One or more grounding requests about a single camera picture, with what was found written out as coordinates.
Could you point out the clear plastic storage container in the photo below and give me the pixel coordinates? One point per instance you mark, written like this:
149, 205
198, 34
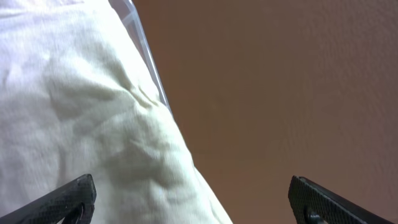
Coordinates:
130, 19

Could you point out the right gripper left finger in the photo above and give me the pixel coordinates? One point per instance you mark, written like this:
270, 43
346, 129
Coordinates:
73, 202

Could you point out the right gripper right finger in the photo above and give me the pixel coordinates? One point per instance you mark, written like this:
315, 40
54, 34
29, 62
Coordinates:
313, 204

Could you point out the cream cloth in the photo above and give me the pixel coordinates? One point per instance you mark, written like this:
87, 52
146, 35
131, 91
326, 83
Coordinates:
77, 98

